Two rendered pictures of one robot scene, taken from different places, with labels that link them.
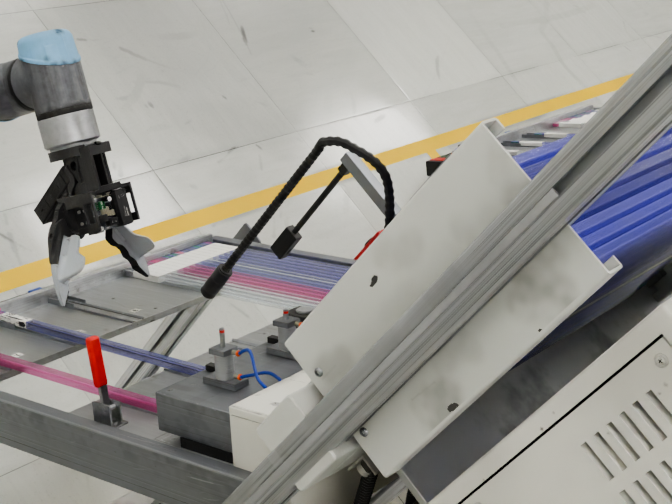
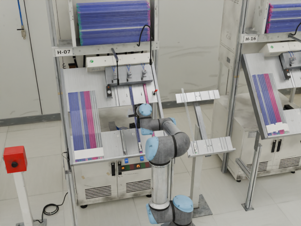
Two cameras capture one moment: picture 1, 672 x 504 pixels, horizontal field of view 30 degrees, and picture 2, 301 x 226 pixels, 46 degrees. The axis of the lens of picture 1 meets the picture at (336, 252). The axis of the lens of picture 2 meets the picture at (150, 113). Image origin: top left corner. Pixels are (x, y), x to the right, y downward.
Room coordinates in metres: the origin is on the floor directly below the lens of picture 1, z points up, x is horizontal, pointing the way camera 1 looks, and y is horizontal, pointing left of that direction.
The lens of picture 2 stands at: (2.26, 2.10, 2.16)
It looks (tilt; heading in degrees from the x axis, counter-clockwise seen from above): 28 degrees down; 238
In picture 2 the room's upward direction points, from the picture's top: straight up
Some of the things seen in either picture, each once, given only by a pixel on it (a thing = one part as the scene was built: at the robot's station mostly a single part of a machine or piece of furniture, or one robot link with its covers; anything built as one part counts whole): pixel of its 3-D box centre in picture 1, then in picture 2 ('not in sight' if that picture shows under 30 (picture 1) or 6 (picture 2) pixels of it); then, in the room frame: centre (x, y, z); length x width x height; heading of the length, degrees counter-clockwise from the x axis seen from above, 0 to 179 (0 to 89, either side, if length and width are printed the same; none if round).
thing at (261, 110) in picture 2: not in sight; (274, 113); (-0.17, 0.31, 0.65); 1.01 x 0.73 x 1.29; 72
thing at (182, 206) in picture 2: not in sight; (181, 208); (1.30, 0.91, 0.72); 0.13 x 0.12 x 0.14; 160
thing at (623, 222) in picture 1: (574, 239); (113, 22); (1.14, -0.18, 1.52); 0.51 x 0.13 x 0.27; 162
